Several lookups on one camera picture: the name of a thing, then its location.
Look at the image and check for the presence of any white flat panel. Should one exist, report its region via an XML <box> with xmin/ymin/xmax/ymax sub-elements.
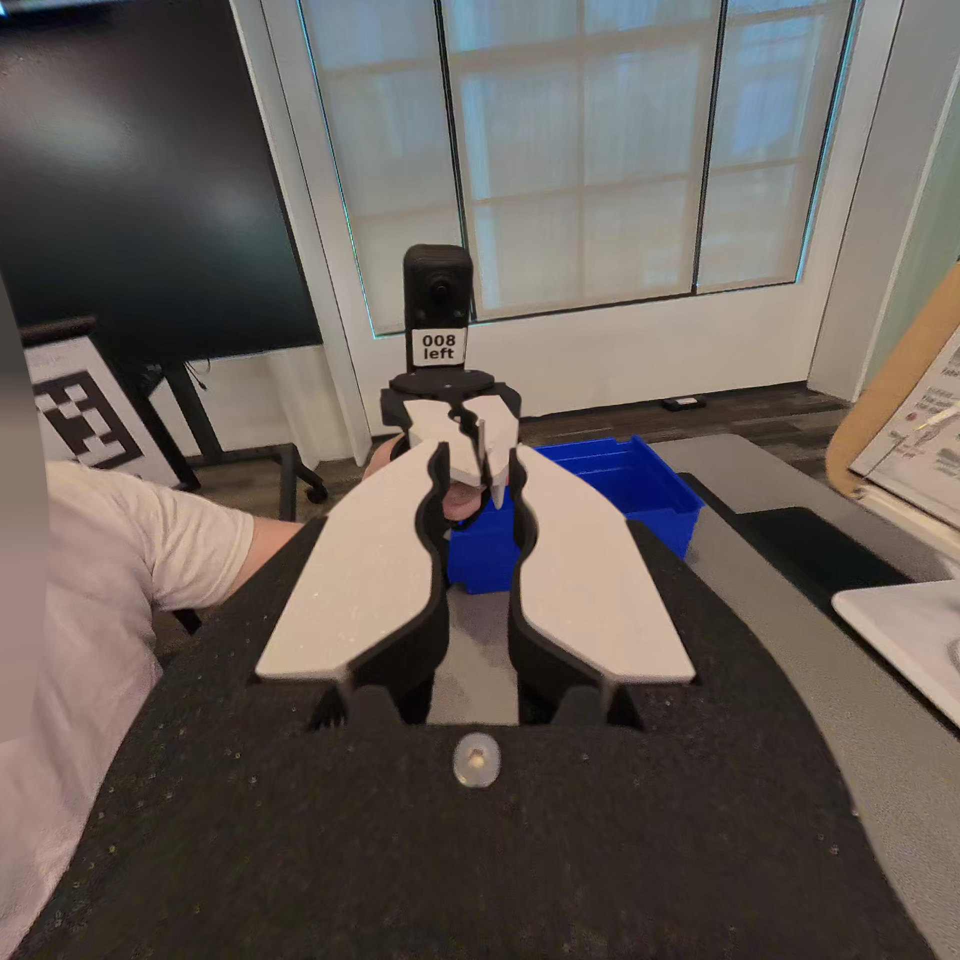
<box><xmin>831</xmin><ymin>576</ymin><xmax>960</xmax><ymax>730</ymax></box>

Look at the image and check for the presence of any large black monitor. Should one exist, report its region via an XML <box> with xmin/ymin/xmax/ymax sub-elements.
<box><xmin>0</xmin><ymin>0</ymin><xmax>324</xmax><ymax>369</ymax></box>

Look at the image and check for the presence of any black monitor stand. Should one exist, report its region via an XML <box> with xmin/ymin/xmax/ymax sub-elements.
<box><xmin>142</xmin><ymin>358</ymin><xmax>330</xmax><ymax>505</ymax></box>

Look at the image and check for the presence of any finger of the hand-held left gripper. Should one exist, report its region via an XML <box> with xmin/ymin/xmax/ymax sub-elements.
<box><xmin>461</xmin><ymin>395</ymin><xmax>520</xmax><ymax>513</ymax></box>
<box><xmin>403</xmin><ymin>399</ymin><xmax>485</xmax><ymax>490</ymax></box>

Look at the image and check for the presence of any person in white t-shirt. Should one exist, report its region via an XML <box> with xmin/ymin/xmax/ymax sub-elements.
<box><xmin>0</xmin><ymin>459</ymin><xmax>256</xmax><ymax>957</ymax></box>

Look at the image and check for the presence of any large paned window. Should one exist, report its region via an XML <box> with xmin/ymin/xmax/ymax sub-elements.
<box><xmin>296</xmin><ymin>0</ymin><xmax>860</xmax><ymax>339</ymax></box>

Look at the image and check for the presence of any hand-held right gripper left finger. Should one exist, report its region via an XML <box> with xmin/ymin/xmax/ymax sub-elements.
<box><xmin>253</xmin><ymin>441</ymin><xmax>451</xmax><ymax>725</ymax></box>

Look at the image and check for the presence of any black desk divider strip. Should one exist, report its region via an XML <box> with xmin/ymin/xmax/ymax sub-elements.
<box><xmin>677</xmin><ymin>471</ymin><xmax>837</xmax><ymax>601</ymax></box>

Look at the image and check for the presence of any blue plastic bin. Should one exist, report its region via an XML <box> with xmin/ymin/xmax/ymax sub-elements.
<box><xmin>447</xmin><ymin>435</ymin><xmax>706</xmax><ymax>597</ymax></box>

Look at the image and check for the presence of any white printed paper sheet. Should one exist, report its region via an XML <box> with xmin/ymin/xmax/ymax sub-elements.
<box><xmin>849</xmin><ymin>341</ymin><xmax>960</xmax><ymax>519</ymax></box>

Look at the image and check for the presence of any tan wooden board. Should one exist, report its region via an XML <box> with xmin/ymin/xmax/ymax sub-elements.
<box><xmin>825</xmin><ymin>262</ymin><xmax>960</xmax><ymax>519</ymax></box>

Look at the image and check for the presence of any black desk mat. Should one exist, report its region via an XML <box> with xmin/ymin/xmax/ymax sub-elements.
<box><xmin>738</xmin><ymin>504</ymin><xmax>918</xmax><ymax>601</ymax></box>

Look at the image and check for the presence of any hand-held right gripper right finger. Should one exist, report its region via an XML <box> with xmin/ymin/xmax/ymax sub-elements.
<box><xmin>508</xmin><ymin>444</ymin><xmax>700</xmax><ymax>725</ymax></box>

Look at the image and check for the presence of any black-white marker sign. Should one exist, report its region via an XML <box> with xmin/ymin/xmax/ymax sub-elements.
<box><xmin>21</xmin><ymin>315</ymin><xmax>183</xmax><ymax>494</ymax></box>

